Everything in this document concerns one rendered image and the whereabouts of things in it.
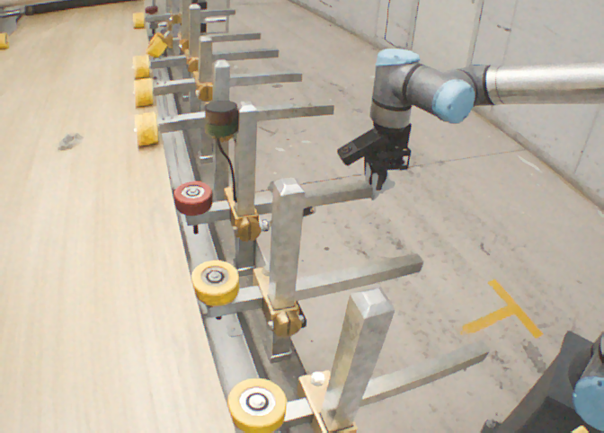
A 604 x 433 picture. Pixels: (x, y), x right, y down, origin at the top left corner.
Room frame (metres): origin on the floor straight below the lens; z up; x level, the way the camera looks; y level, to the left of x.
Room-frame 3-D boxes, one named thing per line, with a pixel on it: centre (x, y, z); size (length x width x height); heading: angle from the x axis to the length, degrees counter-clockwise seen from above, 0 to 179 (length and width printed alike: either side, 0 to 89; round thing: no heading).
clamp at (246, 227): (0.79, 0.13, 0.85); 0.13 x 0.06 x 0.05; 23
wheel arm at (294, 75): (1.29, 0.27, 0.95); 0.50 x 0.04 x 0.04; 113
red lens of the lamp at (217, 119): (0.75, 0.16, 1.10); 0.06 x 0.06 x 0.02
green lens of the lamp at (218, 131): (0.75, 0.16, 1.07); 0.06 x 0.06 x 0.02
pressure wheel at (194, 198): (0.76, 0.23, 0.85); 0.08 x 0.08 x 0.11
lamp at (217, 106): (0.75, 0.16, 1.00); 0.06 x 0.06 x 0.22; 23
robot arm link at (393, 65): (0.93, -0.17, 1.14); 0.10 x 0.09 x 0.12; 44
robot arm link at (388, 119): (0.94, -0.17, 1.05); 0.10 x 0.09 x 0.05; 23
